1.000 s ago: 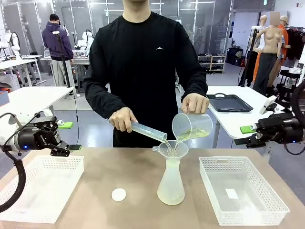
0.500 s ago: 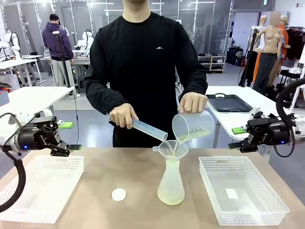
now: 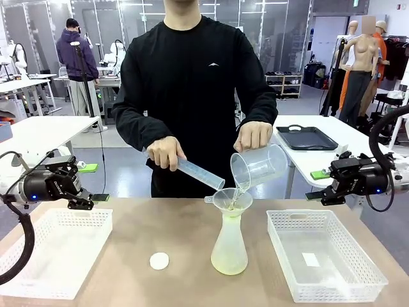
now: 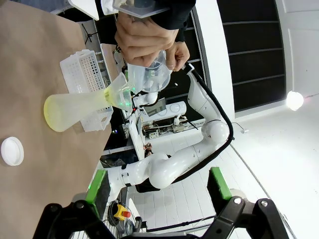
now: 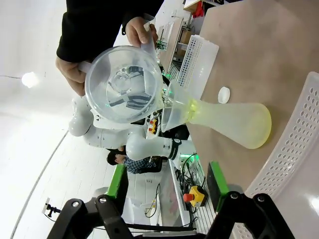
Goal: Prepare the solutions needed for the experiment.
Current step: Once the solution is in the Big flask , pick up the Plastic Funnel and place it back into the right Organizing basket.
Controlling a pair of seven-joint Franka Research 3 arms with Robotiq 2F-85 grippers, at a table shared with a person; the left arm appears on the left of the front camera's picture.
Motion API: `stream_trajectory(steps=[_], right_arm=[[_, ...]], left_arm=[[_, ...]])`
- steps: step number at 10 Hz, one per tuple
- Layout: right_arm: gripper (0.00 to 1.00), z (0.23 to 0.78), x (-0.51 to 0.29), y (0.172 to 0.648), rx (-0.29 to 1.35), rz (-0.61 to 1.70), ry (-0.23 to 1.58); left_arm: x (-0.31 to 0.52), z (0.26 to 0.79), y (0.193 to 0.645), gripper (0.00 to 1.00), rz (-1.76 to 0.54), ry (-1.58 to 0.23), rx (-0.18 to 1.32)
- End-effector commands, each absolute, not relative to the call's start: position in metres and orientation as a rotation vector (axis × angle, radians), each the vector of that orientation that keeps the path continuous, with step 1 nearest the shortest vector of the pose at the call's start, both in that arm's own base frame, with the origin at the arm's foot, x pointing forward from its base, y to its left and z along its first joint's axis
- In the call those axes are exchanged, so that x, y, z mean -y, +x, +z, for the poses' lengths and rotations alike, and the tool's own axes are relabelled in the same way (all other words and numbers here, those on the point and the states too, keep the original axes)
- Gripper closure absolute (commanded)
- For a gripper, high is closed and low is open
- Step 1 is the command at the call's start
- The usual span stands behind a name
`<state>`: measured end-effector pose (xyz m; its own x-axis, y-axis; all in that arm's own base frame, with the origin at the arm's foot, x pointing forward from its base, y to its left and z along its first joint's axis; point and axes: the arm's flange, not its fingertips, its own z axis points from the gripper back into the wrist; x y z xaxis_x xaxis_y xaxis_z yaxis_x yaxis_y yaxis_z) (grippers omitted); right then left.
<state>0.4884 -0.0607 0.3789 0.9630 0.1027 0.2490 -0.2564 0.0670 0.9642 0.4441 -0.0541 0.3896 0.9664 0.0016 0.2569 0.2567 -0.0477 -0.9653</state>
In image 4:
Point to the white side table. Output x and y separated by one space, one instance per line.
84 7

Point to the yellow red emergency stop button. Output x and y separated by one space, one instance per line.
122 211

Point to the person's left forearm black sleeve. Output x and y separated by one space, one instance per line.
180 36

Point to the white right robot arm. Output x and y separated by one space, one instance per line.
174 161

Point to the small grey monitor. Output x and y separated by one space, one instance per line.
155 107

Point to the clear plastic beaker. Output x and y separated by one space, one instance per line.
152 81

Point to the white perforated plastic basket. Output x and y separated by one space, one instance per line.
82 72

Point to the person's right hand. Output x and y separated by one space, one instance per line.
142 37

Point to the person's left hand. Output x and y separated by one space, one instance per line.
178 56

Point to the translucent plastic funnel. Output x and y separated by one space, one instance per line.
119 89

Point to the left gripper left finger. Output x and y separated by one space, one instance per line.
97 189

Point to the white round flask cap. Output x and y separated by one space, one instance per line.
12 150

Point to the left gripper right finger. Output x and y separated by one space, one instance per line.
219 186

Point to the translucent grey plastic plate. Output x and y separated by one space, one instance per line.
142 8

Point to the translucent plastic conical flask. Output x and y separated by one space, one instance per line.
69 109

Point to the person's right forearm black sleeve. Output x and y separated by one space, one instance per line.
174 17

